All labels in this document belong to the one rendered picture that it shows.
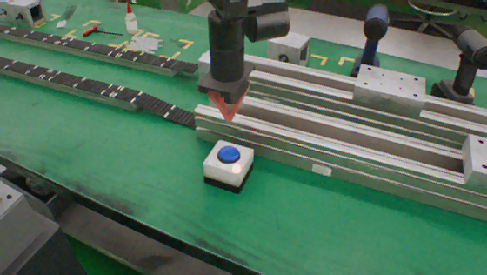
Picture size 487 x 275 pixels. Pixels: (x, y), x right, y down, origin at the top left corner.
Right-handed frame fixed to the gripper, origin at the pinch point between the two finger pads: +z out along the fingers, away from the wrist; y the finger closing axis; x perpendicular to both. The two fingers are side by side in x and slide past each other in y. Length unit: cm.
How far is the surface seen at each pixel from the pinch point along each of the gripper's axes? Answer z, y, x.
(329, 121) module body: 7.8, 16.0, -16.6
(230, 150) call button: 8.8, 0.4, -0.2
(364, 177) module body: 13.4, 7.9, -26.8
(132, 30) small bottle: 14, 50, 61
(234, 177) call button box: 11.2, -4.0, -2.8
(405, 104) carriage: 5.9, 26.5, -32.0
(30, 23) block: 14, 41, 105
